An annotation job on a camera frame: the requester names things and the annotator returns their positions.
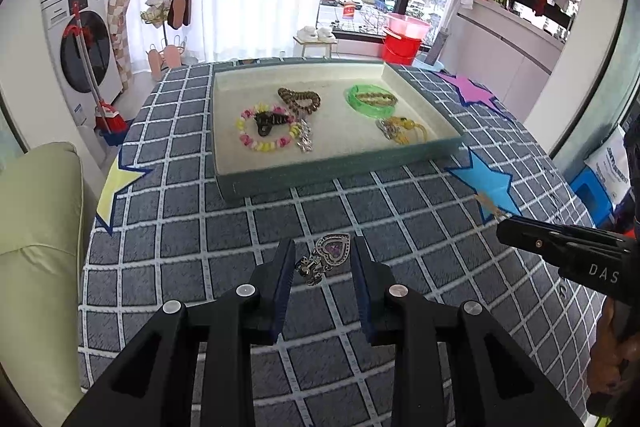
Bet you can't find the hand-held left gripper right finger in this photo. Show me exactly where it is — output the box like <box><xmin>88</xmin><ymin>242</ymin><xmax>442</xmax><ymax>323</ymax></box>
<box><xmin>351</xmin><ymin>238</ymin><xmax>583</xmax><ymax>427</ymax></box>

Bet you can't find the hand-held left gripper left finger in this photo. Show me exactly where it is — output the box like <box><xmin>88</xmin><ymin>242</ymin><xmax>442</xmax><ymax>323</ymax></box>
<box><xmin>62</xmin><ymin>238</ymin><xmax>297</xmax><ymax>427</ymax></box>

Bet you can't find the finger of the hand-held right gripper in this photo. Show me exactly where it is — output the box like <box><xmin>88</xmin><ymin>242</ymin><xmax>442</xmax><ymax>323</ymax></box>
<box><xmin>496</xmin><ymin>224</ymin><xmax>622</xmax><ymax>259</ymax></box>
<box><xmin>500</xmin><ymin>215</ymin><xmax>634</xmax><ymax>241</ymax></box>

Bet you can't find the silver heart pendant charm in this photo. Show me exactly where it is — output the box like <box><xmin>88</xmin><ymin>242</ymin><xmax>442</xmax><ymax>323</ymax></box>
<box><xmin>295</xmin><ymin>232</ymin><xmax>352</xmax><ymax>288</ymax></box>

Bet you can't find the grey-green shallow tray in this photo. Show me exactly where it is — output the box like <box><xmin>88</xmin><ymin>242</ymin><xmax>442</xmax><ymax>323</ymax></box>
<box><xmin>210</xmin><ymin>59</ymin><xmax>466</xmax><ymax>202</ymax></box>

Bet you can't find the silver charm chain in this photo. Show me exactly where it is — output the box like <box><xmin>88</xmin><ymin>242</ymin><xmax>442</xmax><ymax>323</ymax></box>
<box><xmin>292</xmin><ymin>119</ymin><xmax>316</xmax><ymax>154</ymax></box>

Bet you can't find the pink yellow bead bracelet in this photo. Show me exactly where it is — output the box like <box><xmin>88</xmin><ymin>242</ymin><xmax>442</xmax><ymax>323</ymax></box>
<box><xmin>236</xmin><ymin>103</ymin><xmax>296</xmax><ymax>154</ymax></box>

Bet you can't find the black hair clip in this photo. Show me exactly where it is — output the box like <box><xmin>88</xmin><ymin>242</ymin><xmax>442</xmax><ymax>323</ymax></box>
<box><xmin>252</xmin><ymin>111</ymin><xmax>296</xmax><ymax>138</ymax></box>

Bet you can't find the yellow cord bracelet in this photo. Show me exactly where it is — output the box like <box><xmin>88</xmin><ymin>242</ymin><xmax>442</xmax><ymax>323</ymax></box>
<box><xmin>376</xmin><ymin>117</ymin><xmax>430</xmax><ymax>145</ymax></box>

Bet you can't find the tan braided bracelet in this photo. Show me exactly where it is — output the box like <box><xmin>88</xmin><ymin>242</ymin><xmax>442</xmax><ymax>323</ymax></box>
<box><xmin>357</xmin><ymin>91</ymin><xmax>398</xmax><ymax>108</ymax></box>

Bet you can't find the person's right hand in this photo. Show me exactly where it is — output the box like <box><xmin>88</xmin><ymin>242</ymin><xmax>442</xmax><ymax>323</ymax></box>
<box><xmin>587</xmin><ymin>301</ymin><xmax>633</xmax><ymax>409</ymax></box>

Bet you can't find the blue box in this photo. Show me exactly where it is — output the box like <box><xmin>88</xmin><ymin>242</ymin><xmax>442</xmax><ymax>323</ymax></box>
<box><xmin>570</xmin><ymin>167</ymin><xmax>613</xmax><ymax>228</ymax></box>

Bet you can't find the white printed bag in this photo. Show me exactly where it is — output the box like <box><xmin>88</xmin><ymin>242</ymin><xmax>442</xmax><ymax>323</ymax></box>
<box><xmin>582</xmin><ymin>124</ymin><xmax>633</xmax><ymax>202</ymax></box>

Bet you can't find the dark patterned clothing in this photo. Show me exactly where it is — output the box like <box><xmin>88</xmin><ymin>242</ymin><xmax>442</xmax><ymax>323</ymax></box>
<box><xmin>612</xmin><ymin>117</ymin><xmax>640</xmax><ymax>238</ymax></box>

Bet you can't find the grey grid star tablecloth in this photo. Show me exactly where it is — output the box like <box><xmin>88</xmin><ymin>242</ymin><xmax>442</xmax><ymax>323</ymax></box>
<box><xmin>77</xmin><ymin>57</ymin><xmax>608</xmax><ymax>427</ymax></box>

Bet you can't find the green plastic bangle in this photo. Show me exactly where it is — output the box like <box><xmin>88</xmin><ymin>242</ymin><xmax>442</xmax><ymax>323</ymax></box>
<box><xmin>343</xmin><ymin>83</ymin><xmax>401</xmax><ymax>118</ymax></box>

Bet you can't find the white low cabinet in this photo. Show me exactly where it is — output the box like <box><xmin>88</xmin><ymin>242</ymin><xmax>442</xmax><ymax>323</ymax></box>
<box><xmin>440</xmin><ymin>0</ymin><xmax>566</xmax><ymax>118</ymax></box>

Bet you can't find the blue dustpan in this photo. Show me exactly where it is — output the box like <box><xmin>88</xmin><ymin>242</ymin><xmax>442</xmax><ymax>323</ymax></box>
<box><xmin>99</xmin><ymin>127</ymin><xmax>133</xmax><ymax>148</ymax></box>

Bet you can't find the red bucket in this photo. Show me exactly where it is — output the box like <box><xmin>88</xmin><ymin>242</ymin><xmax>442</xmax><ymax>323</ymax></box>
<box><xmin>382</xmin><ymin>29</ymin><xmax>428</xmax><ymax>66</ymax></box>

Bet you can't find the white wooden stool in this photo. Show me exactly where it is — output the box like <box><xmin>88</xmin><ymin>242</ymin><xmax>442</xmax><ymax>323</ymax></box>
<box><xmin>292</xmin><ymin>34</ymin><xmax>338</xmax><ymax>58</ymax></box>

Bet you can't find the light green sofa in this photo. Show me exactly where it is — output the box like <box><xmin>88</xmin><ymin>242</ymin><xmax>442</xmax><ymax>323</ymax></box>
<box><xmin>0</xmin><ymin>142</ymin><xmax>98</xmax><ymax>427</ymax></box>

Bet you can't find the pink plastic basin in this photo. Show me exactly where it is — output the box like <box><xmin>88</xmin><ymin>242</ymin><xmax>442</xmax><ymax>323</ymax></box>
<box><xmin>385</xmin><ymin>12</ymin><xmax>432</xmax><ymax>38</ymax></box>

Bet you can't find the white slippers pair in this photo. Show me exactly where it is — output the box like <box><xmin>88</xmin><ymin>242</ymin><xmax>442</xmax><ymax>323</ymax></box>
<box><xmin>297</xmin><ymin>26</ymin><xmax>336</xmax><ymax>42</ymax></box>

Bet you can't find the slipper rack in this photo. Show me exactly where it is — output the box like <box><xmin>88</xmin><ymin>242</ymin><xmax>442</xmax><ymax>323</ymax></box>
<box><xmin>140</xmin><ymin>0</ymin><xmax>193</xmax><ymax>80</ymax></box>

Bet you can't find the checkered paper bag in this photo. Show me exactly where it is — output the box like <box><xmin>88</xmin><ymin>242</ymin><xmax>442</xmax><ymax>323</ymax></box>
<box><xmin>107</xmin><ymin>0</ymin><xmax>133</xmax><ymax>88</ymax></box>

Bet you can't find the white washing machine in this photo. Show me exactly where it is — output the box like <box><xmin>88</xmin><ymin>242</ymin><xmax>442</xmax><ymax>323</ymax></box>
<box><xmin>40</xmin><ymin>0</ymin><xmax>126</xmax><ymax>128</ymax></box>

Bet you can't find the brown chain bracelet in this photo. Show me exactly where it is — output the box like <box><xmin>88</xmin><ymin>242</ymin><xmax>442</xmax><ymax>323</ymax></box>
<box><xmin>277</xmin><ymin>87</ymin><xmax>322</xmax><ymax>112</ymax></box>

